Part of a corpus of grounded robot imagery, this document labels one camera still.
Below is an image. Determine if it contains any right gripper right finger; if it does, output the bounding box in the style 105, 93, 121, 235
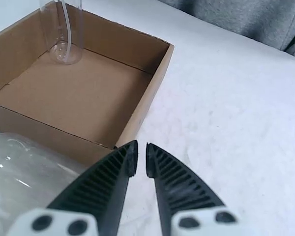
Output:
145, 142, 239, 236

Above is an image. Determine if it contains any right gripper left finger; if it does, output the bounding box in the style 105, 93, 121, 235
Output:
5, 140, 139, 236

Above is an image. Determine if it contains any clear plastic spray bottle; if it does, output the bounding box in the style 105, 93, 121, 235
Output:
0, 127, 87, 236
38, 0, 85, 66

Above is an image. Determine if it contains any brown cardboard box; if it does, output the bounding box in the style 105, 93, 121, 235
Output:
0, 1, 175, 166

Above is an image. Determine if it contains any grey fabric sofa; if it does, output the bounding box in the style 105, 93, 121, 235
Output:
157, 0, 295, 61

